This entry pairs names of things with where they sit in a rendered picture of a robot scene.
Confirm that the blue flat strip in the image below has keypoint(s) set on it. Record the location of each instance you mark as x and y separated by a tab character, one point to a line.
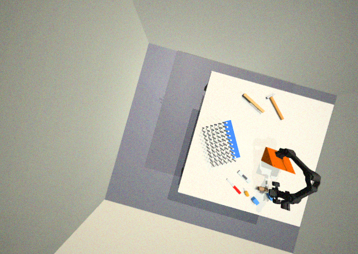
232	137

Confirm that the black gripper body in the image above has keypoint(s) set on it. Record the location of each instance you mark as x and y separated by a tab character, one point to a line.
276	185

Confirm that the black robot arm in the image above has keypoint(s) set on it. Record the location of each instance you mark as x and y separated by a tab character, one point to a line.
295	198

